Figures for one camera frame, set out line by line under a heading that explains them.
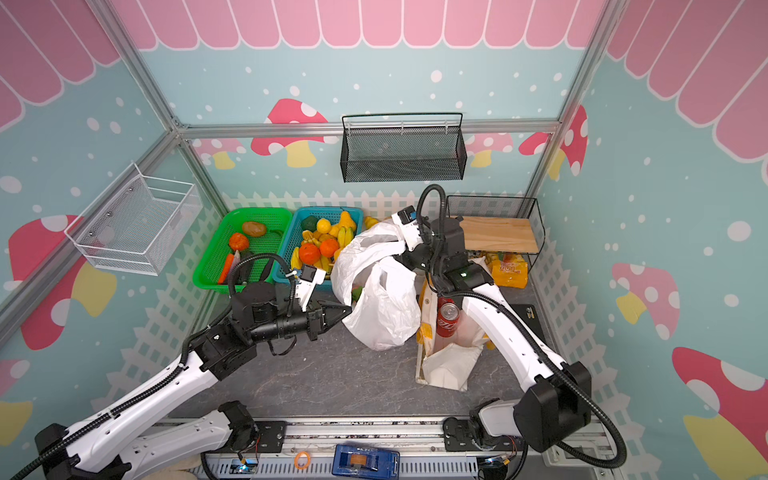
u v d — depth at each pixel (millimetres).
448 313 849
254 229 1154
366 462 671
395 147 940
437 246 552
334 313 653
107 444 404
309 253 1019
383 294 648
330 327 621
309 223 1114
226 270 1036
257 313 506
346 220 1123
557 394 397
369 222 1173
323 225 1090
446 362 806
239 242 1090
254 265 1086
